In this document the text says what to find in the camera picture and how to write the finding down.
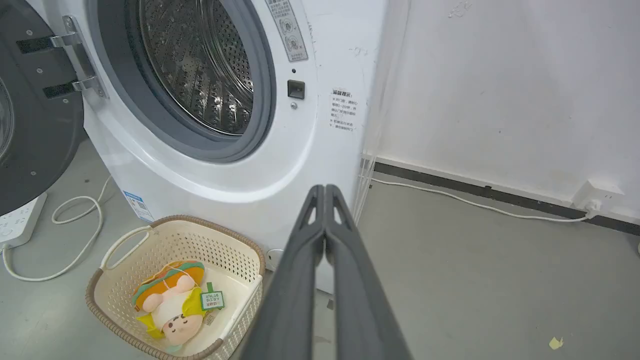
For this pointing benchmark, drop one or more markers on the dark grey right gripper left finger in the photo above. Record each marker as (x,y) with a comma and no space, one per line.
(287,300)

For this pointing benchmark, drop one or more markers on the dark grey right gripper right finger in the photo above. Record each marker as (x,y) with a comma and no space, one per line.
(360,305)

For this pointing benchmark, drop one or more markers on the white front-load washing machine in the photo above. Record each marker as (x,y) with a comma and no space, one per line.
(240,150)

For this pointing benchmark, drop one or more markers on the dark grey washing machine door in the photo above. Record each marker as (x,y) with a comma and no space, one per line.
(35,110)

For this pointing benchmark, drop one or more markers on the cream plastic laundry basket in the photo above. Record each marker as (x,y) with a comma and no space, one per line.
(220,260)

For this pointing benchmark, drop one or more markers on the plush doll with orange hat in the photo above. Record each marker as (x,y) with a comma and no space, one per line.
(172,305)

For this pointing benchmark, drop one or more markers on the yellow paper scrap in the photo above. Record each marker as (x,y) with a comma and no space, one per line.
(555,343)

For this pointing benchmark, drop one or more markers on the white power strip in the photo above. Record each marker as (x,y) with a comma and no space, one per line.
(17,222)

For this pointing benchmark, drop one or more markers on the white wall socket box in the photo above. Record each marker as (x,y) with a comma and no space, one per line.
(597,192)

